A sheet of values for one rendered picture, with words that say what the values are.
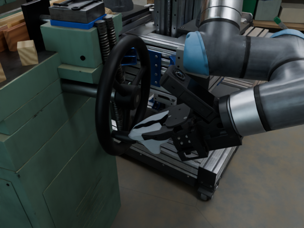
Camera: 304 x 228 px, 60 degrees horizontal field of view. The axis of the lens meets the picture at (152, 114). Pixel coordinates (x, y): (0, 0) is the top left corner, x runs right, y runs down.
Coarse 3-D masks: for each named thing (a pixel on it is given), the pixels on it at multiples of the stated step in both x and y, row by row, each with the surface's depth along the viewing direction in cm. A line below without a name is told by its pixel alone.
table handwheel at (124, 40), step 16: (128, 48) 55; (144, 48) 65; (112, 64) 51; (144, 64) 70; (64, 80) 67; (112, 80) 51; (144, 80) 74; (96, 96) 51; (112, 96) 63; (128, 96) 61; (144, 96) 75; (96, 112) 51; (128, 112) 64; (144, 112) 75; (96, 128) 53; (128, 128) 67; (112, 144) 57; (128, 144) 67
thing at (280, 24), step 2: (276, 16) 217; (274, 18) 218; (276, 18) 214; (278, 18) 215; (274, 20) 215; (276, 20) 215; (278, 20) 214; (280, 20) 216; (276, 22) 216; (278, 22) 215; (280, 22) 215; (282, 22) 218; (278, 24) 216; (280, 24) 216; (282, 24) 215; (284, 24) 217; (280, 26) 216; (282, 26) 216; (284, 26) 216; (282, 28) 217; (284, 28) 216; (286, 28) 216; (288, 28) 219
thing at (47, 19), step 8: (40, 0) 66; (48, 0) 69; (24, 8) 62; (32, 8) 64; (40, 8) 67; (48, 8) 70; (24, 16) 64; (32, 16) 65; (40, 16) 67; (48, 16) 66; (32, 24) 65; (40, 24) 68; (32, 32) 66; (40, 32) 68
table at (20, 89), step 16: (16, 64) 58; (48, 64) 61; (64, 64) 65; (16, 80) 52; (32, 80) 57; (48, 80) 62; (80, 80) 63; (96, 80) 64; (0, 96) 49; (16, 96) 53; (32, 96) 58; (0, 112) 50
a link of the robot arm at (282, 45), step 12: (252, 36) 46; (276, 36) 46; (288, 36) 45; (300, 36) 44; (252, 48) 43; (264, 48) 43; (276, 48) 43; (288, 48) 42; (300, 48) 42; (252, 60) 44; (264, 60) 43; (276, 60) 42; (288, 60) 40; (252, 72) 45; (264, 72) 44
